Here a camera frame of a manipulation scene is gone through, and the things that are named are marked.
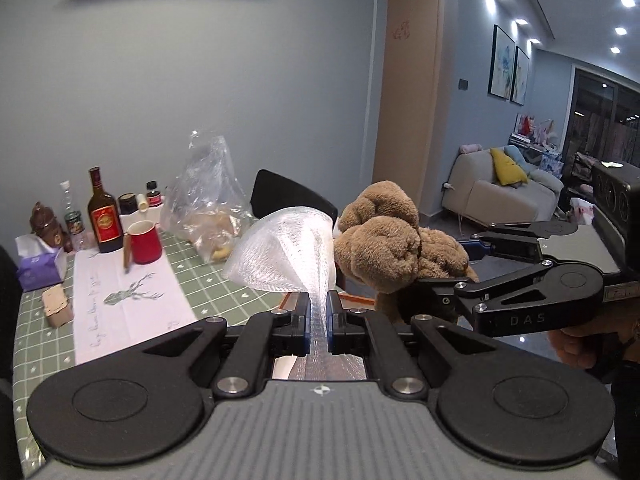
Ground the framed wall picture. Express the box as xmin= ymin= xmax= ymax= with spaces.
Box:
xmin=488 ymin=25 xmax=516 ymax=100
xmin=510 ymin=47 xmax=530 ymax=105

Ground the brown plush toy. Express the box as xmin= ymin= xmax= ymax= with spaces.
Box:
xmin=334 ymin=181 xmax=478 ymax=323

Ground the clear plastic bag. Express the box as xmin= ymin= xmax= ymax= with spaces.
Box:
xmin=160 ymin=130 xmax=254 ymax=263

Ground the red mug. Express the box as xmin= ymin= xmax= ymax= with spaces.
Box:
xmin=122 ymin=220 xmax=163 ymax=272

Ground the purple tissue box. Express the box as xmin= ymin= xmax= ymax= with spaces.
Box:
xmin=15 ymin=234 xmax=67 ymax=292

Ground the left framed wall picture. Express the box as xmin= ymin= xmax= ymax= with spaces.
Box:
xmin=488 ymin=25 xmax=516 ymax=100

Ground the beige door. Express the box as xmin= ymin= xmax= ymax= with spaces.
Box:
xmin=372 ymin=0 xmax=444 ymax=204

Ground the right framed wall picture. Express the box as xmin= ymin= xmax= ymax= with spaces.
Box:
xmin=510 ymin=47 xmax=530 ymax=105

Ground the brown bear figurine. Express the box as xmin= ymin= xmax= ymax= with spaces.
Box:
xmin=29 ymin=202 xmax=73 ymax=252

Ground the small dark sauce bottle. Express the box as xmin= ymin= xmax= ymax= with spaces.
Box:
xmin=146 ymin=180 xmax=163 ymax=208

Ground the yellow cushion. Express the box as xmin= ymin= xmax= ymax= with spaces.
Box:
xmin=489 ymin=148 xmax=528 ymax=186

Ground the black chair far side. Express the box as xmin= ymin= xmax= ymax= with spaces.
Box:
xmin=250 ymin=169 xmax=338 ymax=223

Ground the dark jar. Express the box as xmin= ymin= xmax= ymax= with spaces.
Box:
xmin=117 ymin=193 xmax=138 ymax=216

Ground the white table runner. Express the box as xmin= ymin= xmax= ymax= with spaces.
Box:
xmin=72 ymin=250 xmax=196 ymax=364

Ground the clear water bottle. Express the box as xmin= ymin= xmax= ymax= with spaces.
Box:
xmin=60 ymin=180 xmax=90 ymax=252

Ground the brown liquor bottle red label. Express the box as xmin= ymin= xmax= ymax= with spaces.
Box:
xmin=88 ymin=167 xmax=124 ymax=254

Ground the beige sofa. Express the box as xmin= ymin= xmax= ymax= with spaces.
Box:
xmin=442 ymin=150 xmax=564 ymax=226

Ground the small cardboard box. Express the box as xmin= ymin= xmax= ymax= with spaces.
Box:
xmin=41 ymin=284 xmax=74 ymax=328

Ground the person's right hand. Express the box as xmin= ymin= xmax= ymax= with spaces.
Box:
xmin=547 ymin=301 xmax=639 ymax=370

